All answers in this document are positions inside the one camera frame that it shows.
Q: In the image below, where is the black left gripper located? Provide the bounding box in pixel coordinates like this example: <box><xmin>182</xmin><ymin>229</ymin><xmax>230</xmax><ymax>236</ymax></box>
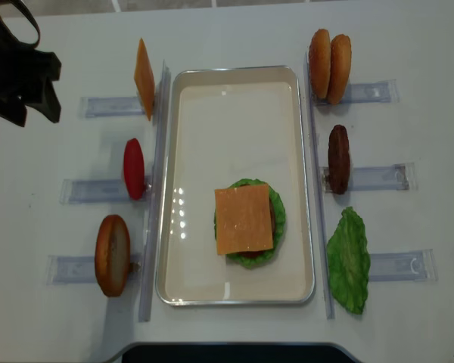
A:
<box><xmin>0</xmin><ymin>1</ymin><xmax>62</xmax><ymax>127</ymax></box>

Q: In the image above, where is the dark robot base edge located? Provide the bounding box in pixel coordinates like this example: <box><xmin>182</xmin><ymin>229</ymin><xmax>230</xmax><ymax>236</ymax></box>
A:
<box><xmin>114</xmin><ymin>343</ymin><xmax>359</xmax><ymax>362</ymax></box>

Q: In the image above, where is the standing red tomato slice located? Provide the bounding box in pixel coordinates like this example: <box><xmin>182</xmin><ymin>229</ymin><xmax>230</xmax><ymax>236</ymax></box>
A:
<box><xmin>123</xmin><ymin>138</ymin><xmax>146</xmax><ymax>200</ymax></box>

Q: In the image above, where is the brown meat patty on burger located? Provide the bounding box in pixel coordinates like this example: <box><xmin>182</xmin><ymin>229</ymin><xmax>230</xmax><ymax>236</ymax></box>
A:
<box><xmin>269</xmin><ymin>200</ymin><xmax>276</xmax><ymax>244</ymax></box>

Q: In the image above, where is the green lettuce leaf on burger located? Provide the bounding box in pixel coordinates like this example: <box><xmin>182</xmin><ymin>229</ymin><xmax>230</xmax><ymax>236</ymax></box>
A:
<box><xmin>213</xmin><ymin>178</ymin><xmax>286</xmax><ymax>268</ymax></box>

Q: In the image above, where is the standing brown meat patty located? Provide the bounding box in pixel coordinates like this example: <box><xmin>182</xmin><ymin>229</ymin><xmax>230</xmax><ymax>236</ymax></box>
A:
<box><xmin>328</xmin><ymin>125</ymin><xmax>350</xmax><ymax>194</ymax></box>

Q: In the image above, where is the standing green lettuce leaf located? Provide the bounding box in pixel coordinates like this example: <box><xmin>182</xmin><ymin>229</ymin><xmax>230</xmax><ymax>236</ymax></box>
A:
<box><xmin>327</xmin><ymin>206</ymin><xmax>371</xmax><ymax>315</ymax></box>

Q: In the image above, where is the clear acrylic left rack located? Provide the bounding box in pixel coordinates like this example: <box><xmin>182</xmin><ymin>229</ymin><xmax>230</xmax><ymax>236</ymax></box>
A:
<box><xmin>47</xmin><ymin>64</ymin><xmax>171</xmax><ymax>321</ymax></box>

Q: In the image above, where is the clear acrylic rack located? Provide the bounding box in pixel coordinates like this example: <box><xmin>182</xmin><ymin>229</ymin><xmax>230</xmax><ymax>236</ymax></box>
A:
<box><xmin>303</xmin><ymin>55</ymin><xmax>438</xmax><ymax>320</ymax></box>
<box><xmin>47</xmin><ymin>64</ymin><xmax>171</xmax><ymax>321</ymax></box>

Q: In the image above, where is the standing bun left rack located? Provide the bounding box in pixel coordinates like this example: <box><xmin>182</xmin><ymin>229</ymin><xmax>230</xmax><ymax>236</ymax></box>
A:
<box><xmin>95</xmin><ymin>215</ymin><xmax>131</xmax><ymax>297</ymax></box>

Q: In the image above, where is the white rectangular metal tray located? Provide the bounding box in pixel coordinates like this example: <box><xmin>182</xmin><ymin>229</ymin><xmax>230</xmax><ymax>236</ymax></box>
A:
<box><xmin>156</xmin><ymin>66</ymin><xmax>315</xmax><ymax>306</ymax></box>

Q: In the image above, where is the sesame bun far right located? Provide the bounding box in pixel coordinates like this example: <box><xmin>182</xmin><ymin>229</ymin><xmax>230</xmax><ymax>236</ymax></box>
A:
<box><xmin>308</xmin><ymin>29</ymin><xmax>331</xmax><ymax>99</ymax></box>

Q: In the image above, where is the clear acrylic right rack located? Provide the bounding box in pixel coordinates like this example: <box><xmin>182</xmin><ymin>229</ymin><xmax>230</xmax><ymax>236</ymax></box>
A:
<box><xmin>303</xmin><ymin>55</ymin><xmax>438</xmax><ymax>320</ymax></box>

